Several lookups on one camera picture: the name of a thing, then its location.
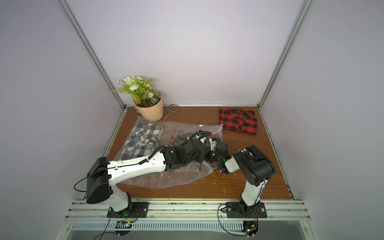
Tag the small brown slotted scoop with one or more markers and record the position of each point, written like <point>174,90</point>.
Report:
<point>172,109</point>

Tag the terracotta flower pot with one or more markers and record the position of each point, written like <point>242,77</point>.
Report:
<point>151,114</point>

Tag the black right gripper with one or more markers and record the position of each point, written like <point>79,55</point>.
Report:
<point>214,154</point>

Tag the clear plastic vacuum bag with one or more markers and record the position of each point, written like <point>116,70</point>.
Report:
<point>171,178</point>

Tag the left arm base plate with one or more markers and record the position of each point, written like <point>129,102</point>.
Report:
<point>137,210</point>

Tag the artificial green white plant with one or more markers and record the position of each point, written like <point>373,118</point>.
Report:
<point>140,89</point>

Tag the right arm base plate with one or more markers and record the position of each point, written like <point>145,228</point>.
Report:
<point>241,210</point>

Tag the aluminium front rail frame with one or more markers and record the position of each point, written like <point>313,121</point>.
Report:
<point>183,215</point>

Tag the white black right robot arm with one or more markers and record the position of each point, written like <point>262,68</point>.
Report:
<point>255,166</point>

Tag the red black plaid shirt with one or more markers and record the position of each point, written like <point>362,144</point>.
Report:
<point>239,120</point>

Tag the multicolour tartan shirt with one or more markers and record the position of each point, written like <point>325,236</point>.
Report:
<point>178,137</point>

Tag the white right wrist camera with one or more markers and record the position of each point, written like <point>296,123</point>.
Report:
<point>213,143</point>

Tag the grey white checked shirt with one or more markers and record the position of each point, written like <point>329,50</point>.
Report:
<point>142,141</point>

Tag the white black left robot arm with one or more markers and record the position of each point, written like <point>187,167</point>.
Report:
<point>104,175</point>

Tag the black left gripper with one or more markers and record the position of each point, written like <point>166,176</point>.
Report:
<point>201,153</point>

